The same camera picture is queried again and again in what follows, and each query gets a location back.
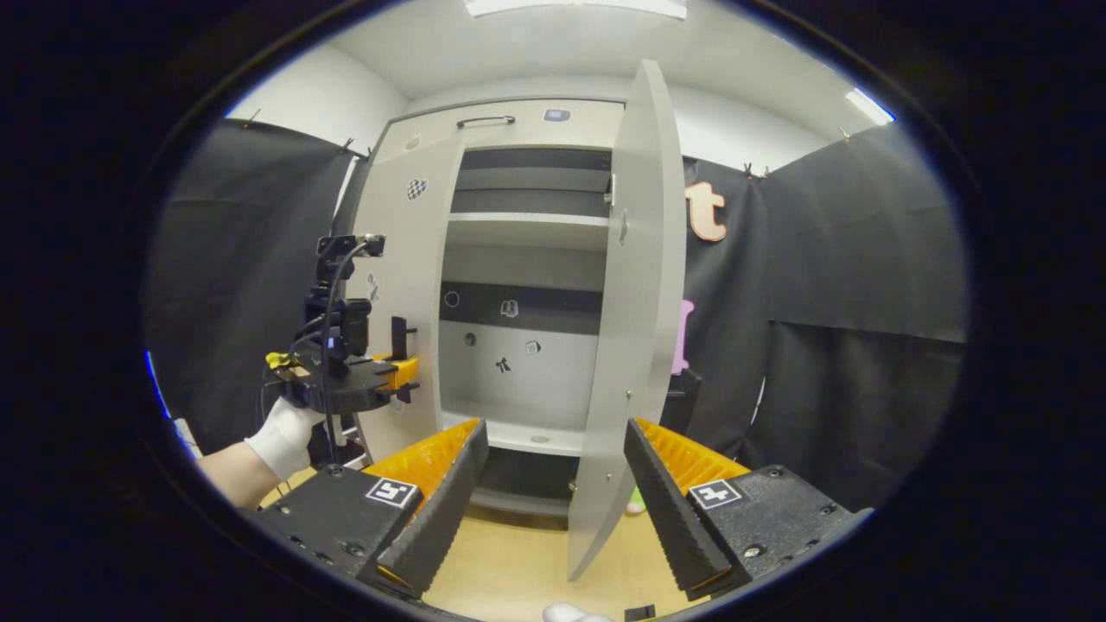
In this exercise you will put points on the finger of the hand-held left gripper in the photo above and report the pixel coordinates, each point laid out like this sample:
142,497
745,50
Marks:
402,371

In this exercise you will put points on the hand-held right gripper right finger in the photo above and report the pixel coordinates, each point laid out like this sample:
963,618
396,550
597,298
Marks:
665,510

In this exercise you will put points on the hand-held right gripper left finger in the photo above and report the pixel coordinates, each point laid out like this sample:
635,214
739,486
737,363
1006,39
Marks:
445,510

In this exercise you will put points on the checkered sticker shoe cabinet door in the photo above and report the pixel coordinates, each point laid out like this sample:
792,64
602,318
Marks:
423,259

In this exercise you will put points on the beige double-door shoe cabinet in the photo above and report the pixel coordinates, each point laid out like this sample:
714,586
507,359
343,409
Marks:
553,380

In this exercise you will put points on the cube sticker shoe cabinet door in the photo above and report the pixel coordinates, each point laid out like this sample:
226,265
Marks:
635,345

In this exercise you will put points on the white cabinet shelf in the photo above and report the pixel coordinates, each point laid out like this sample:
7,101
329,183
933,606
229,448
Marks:
518,432
531,180
527,231

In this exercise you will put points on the beige cabinet drawer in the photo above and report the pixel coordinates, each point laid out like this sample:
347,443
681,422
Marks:
587,130

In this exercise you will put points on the green pink plush toy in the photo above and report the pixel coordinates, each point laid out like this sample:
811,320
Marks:
637,503

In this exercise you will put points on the black backdrop cloth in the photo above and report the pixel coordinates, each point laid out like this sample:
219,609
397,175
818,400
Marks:
821,302

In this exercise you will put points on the wide ceiling light panel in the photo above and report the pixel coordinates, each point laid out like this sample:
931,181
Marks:
570,7

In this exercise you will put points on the narrow ceiling light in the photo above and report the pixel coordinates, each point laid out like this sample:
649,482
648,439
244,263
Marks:
868,105

